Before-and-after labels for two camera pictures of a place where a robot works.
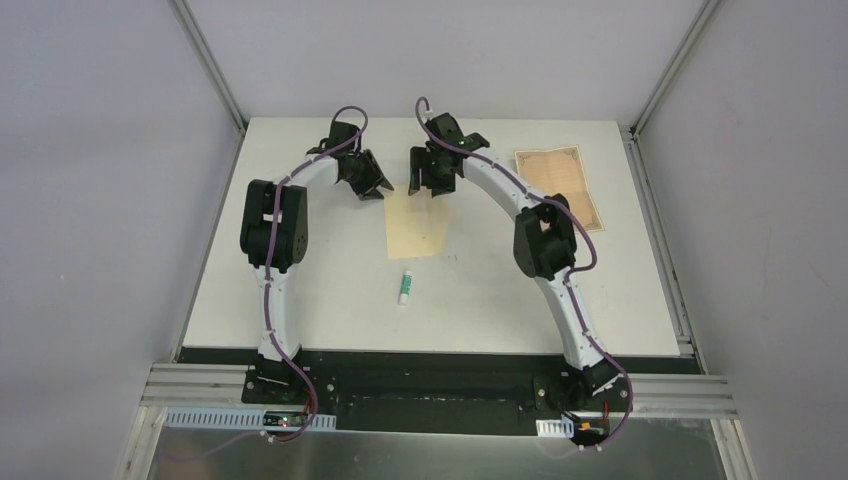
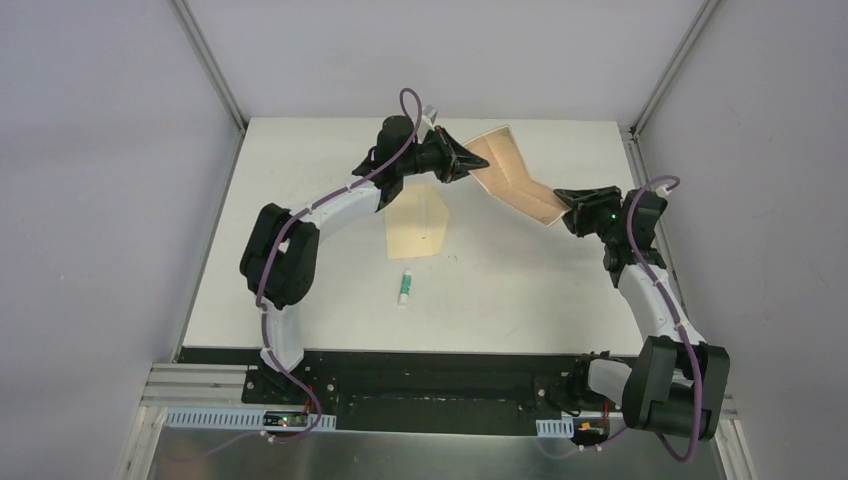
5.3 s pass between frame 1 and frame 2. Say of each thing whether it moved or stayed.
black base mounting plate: stayed
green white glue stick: stayed
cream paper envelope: stayed
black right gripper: moved
